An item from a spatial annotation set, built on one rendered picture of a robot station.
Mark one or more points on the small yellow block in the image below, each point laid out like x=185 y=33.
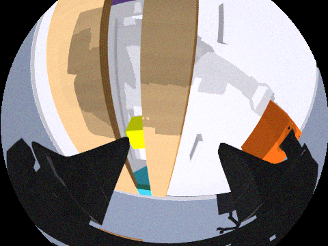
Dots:
x=135 y=132

